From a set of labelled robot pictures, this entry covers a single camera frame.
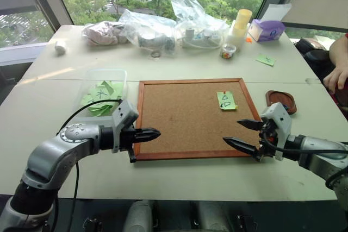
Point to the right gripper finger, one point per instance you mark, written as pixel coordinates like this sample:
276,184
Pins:
242,144
251,124

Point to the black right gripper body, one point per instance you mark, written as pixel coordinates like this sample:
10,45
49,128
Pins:
267,139

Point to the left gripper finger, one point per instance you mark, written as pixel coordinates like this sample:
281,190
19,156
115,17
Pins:
148,138
148,132

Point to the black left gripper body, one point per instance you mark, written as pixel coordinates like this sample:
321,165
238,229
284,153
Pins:
127,139

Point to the bystander bare forearm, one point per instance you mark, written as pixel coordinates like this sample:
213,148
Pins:
340,52

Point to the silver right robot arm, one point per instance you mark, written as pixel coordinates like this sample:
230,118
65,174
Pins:
320,156

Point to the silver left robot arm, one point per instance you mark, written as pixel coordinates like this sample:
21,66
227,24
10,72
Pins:
51,150

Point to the green note with triangles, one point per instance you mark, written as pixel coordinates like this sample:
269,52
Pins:
227,101

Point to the wood framed cork board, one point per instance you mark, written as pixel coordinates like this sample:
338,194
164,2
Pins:
187,123

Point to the plain green note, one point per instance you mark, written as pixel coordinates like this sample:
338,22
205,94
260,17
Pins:
99,109

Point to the green note with scribble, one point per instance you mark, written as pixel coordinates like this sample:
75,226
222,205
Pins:
266,60

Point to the bystander bare hand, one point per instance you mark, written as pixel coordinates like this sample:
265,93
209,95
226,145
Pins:
337,78

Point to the brown wooden dish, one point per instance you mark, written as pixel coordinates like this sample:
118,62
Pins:
281,97

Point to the clear plastic container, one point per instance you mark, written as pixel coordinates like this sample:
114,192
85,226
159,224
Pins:
119,80

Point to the small candy cup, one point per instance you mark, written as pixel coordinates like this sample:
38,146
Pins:
227,51

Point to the grey rounded robot leg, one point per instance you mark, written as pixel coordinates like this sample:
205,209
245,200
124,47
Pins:
213,217
140,217

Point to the black metal clasp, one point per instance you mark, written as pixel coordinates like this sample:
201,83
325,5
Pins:
92,225
246,224

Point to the small orange object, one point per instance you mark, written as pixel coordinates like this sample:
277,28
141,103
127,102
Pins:
248,40

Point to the black bag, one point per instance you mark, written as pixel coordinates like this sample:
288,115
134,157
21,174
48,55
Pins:
312,52

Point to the purple tissue box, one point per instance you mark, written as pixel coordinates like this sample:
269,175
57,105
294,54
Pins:
267,31

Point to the plastic bag with grey contents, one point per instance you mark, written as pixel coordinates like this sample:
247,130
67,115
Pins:
152,35

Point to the pale yellow cup stack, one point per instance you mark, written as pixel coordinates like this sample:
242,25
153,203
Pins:
242,21

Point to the plastic bag with pink contents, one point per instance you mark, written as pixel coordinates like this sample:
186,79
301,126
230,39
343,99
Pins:
100,33

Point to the white tissue sheet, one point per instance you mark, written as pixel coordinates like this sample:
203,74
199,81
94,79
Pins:
277,12

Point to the large clear plastic bag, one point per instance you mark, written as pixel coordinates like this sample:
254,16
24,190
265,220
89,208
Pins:
190,12

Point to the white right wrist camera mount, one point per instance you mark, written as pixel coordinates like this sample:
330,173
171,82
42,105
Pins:
280,120

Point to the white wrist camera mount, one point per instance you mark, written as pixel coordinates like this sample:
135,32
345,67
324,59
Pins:
280,120
123,113

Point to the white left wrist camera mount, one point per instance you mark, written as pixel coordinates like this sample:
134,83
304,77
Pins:
123,113

